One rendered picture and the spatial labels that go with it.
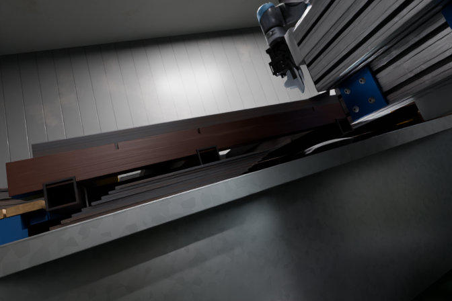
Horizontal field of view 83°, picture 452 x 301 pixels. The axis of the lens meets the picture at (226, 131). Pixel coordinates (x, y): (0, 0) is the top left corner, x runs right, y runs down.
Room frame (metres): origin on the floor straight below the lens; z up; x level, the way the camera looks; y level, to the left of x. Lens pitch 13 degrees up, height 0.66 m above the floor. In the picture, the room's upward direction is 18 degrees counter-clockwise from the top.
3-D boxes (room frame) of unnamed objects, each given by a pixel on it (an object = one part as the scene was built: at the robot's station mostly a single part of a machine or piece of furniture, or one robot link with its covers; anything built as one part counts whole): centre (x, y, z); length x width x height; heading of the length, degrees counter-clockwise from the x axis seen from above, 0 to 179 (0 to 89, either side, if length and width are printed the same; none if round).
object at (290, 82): (0.85, -0.27, 0.96); 0.06 x 0.03 x 0.09; 52
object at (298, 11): (0.82, -0.38, 1.22); 0.11 x 0.11 x 0.08; 75
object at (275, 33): (0.86, -0.28, 1.14); 0.08 x 0.08 x 0.05
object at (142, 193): (0.47, 0.12, 0.70); 0.39 x 0.12 x 0.04; 116
